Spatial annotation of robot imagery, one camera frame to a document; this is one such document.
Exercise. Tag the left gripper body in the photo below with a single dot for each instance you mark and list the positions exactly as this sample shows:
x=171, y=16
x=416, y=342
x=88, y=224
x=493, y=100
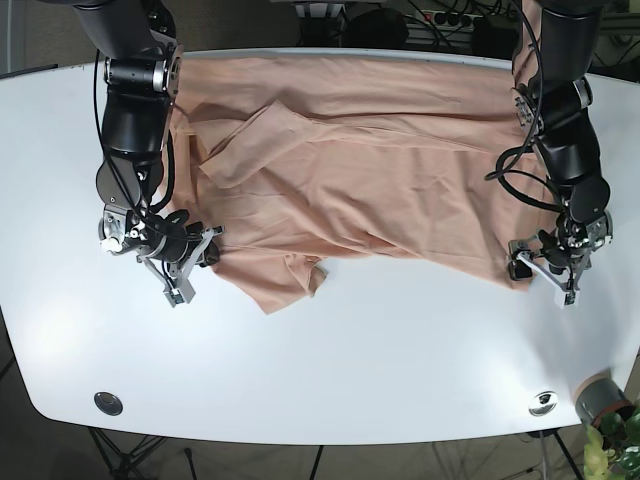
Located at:
x=569, y=243

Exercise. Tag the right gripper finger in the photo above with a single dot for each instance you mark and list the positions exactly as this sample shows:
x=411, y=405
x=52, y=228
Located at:
x=177, y=287
x=202, y=250

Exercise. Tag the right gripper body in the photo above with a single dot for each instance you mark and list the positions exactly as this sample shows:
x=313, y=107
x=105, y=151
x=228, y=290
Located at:
x=170, y=240

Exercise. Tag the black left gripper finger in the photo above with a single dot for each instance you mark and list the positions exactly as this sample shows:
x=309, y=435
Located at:
x=565, y=280
x=523, y=256

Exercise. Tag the peach T-shirt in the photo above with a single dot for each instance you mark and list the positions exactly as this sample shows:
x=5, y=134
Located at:
x=305, y=158

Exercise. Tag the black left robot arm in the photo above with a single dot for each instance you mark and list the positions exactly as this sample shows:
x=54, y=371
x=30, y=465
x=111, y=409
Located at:
x=552, y=95

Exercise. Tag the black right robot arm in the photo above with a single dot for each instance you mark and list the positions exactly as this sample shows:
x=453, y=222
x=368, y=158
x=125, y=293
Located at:
x=139, y=59

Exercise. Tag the grey plant pot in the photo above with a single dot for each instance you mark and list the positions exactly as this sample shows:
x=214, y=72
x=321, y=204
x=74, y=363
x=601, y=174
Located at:
x=597, y=396

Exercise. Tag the right silver table grommet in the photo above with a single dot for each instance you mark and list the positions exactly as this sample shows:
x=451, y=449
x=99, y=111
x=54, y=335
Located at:
x=543, y=403

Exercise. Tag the silver table grommet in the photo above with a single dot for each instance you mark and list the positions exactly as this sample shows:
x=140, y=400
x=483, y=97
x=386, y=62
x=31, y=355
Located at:
x=543, y=403
x=108, y=403

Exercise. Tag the left silver table grommet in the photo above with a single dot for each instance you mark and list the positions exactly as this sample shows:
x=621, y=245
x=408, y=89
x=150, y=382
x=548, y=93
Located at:
x=108, y=403

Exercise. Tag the green potted plant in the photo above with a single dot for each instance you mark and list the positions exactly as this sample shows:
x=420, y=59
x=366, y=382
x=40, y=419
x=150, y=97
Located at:
x=612, y=448

